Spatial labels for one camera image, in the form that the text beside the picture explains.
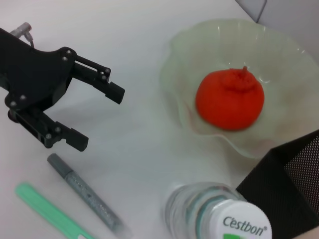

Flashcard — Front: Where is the red-orange orange fruit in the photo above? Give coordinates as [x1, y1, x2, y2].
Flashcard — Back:
[195, 66, 265, 131]

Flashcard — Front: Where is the grey marker pen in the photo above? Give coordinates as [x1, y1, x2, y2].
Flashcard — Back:
[47, 153, 133, 236]

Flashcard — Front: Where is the black mesh pen holder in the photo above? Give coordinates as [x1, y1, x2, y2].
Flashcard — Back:
[235, 129, 319, 226]

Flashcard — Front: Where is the left gripper cable with plug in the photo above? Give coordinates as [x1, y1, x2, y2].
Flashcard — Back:
[9, 21, 35, 48]

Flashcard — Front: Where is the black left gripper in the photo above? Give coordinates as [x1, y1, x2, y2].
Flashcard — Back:
[0, 27, 126, 152]

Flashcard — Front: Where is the pale green wavy glass plate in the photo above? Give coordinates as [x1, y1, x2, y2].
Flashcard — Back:
[159, 18, 316, 159]

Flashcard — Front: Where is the clear water bottle green label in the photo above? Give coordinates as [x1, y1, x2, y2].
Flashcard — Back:
[163, 181, 272, 239]

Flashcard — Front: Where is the mint green pen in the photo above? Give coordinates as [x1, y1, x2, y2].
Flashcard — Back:
[14, 183, 97, 239]

